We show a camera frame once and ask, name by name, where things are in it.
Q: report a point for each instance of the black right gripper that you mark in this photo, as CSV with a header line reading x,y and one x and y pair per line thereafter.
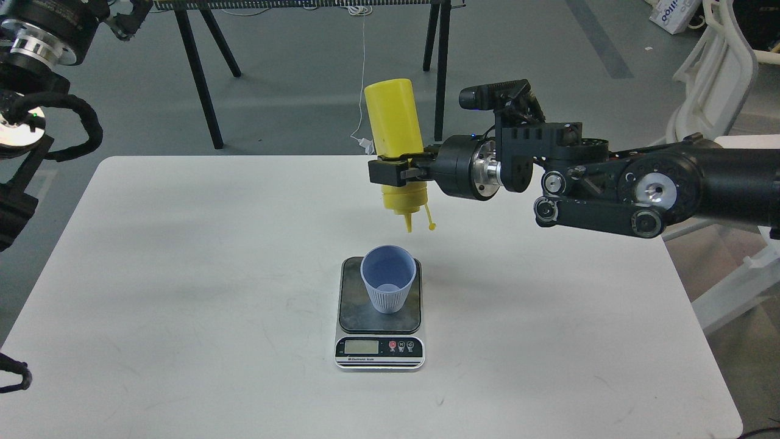
x,y
463,166

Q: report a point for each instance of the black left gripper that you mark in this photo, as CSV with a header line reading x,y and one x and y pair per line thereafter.
x,y
61,32

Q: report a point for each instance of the yellow squeeze bottle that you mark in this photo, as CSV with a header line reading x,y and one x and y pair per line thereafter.
x,y
395,126

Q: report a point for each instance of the blue plastic cup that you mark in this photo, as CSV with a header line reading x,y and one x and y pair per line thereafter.
x,y
388,273

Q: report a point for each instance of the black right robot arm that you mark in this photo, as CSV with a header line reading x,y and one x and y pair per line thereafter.
x,y
636,193

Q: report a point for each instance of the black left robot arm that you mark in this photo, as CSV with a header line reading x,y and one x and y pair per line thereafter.
x,y
27,87

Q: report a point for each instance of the digital kitchen scale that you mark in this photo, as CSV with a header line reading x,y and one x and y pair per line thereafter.
x,y
368,340

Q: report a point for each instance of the white cardboard box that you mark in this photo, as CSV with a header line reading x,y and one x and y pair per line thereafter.
x,y
673,16

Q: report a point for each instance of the white office chair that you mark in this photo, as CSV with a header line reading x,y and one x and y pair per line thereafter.
x,y
718,75

